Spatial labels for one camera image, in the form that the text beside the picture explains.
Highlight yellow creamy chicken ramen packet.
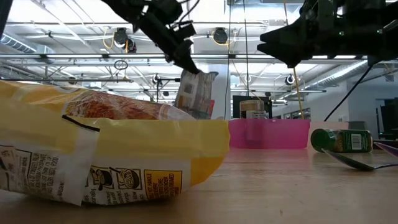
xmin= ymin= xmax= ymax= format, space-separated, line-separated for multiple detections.
xmin=0 ymin=80 xmax=231 ymax=207

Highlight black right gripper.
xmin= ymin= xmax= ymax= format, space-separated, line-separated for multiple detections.
xmin=257 ymin=0 xmax=346 ymax=68

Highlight iridescent purple spoon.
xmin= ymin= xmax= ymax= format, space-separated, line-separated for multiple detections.
xmin=322 ymin=148 xmax=398 ymax=172

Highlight gold lid jar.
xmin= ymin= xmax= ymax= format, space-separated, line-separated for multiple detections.
xmin=239 ymin=99 xmax=266 ymax=119

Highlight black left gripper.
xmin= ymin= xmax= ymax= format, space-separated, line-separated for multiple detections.
xmin=133 ymin=12 xmax=201 ymax=75

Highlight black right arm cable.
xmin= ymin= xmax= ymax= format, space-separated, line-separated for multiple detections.
xmin=323 ymin=65 xmax=374 ymax=122

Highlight pink plastic bin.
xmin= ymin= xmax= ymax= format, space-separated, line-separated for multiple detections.
xmin=228 ymin=118 xmax=311 ymax=149

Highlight green spice bottle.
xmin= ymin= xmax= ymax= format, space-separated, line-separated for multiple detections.
xmin=310 ymin=128 xmax=373 ymax=153

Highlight black ceiling cable reel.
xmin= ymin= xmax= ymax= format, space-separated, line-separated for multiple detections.
xmin=212 ymin=27 xmax=229 ymax=45

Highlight black hanging cable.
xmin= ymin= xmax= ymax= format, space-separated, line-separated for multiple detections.
xmin=242 ymin=0 xmax=251 ymax=98

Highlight yellow red blue ramen packet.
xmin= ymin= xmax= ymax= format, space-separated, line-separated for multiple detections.
xmin=174 ymin=70 xmax=218 ymax=121

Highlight yellow hanging cable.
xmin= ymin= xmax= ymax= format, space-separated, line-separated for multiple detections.
xmin=282 ymin=0 xmax=305 ymax=119

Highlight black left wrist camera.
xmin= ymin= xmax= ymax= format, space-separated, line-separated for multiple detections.
xmin=146 ymin=0 xmax=184 ymax=24

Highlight black background cabinet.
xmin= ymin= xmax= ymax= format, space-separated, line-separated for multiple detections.
xmin=376 ymin=99 xmax=398 ymax=141

